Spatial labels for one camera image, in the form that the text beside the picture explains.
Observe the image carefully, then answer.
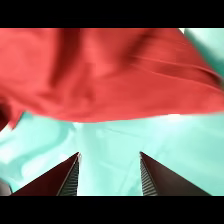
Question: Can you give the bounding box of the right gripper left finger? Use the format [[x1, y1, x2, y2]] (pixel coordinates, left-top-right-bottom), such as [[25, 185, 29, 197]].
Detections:
[[12, 151, 82, 197]]

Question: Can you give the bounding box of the red T-shirt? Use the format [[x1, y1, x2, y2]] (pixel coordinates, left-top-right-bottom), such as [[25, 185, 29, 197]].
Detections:
[[0, 27, 224, 132]]

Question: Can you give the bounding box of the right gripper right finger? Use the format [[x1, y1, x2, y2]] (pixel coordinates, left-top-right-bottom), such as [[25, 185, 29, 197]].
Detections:
[[139, 151, 212, 197]]

